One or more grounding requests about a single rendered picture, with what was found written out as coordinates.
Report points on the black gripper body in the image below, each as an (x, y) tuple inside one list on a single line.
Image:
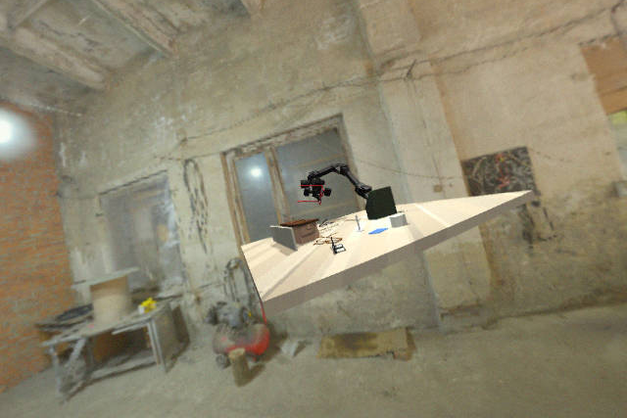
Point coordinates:
[(309, 191)]

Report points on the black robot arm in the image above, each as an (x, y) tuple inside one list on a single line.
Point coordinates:
[(314, 178)]

